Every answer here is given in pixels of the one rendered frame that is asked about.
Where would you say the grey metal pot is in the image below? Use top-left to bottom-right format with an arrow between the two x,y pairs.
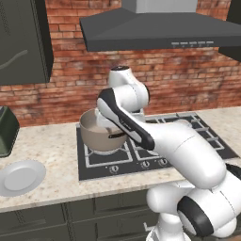
78,107 -> 129,155

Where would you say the dark green drawer front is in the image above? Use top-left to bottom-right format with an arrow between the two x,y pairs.
92,189 -> 150,216
93,210 -> 160,241
0,202 -> 71,241

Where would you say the grey round plate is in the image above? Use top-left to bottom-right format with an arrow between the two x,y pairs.
0,159 -> 47,198

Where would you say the dark green wall cupboard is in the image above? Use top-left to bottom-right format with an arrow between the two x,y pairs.
217,0 -> 241,62

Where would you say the dark drawer handle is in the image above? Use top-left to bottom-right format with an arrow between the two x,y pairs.
104,204 -> 149,213

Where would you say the black gas hob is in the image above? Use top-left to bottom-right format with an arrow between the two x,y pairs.
75,112 -> 240,182

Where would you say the dark green toaster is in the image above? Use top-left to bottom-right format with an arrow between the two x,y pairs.
0,105 -> 21,158

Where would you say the dark grey range hood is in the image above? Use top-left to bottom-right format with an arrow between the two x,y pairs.
79,0 -> 241,53

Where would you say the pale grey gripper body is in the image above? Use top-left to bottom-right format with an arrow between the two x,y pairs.
94,107 -> 111,129

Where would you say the curved grey cupboard handle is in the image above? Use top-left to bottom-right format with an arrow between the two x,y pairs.
0,49 -> 29,71

